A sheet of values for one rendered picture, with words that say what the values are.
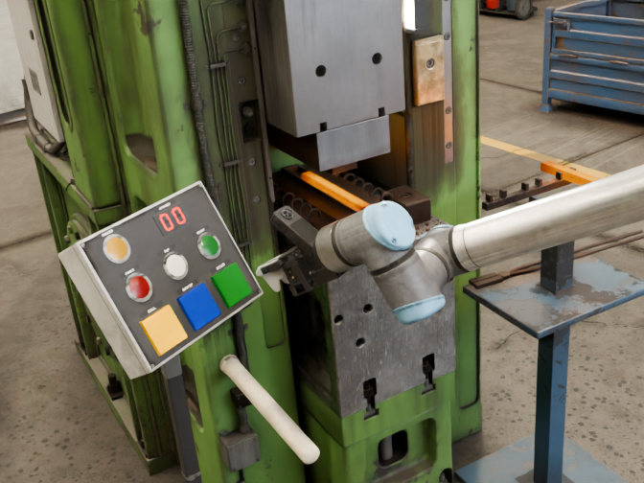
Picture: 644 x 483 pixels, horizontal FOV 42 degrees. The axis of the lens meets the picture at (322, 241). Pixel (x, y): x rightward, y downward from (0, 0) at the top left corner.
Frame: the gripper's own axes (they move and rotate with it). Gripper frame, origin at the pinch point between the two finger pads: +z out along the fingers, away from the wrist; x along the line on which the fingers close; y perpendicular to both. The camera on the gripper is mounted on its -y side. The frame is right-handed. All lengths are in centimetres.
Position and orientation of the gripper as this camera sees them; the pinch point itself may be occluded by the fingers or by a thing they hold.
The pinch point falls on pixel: (260, 268)
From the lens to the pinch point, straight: 167.4
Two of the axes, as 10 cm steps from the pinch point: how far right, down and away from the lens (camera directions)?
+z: -6.7, 2.9, 6.9
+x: 5.7, -4.0, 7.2
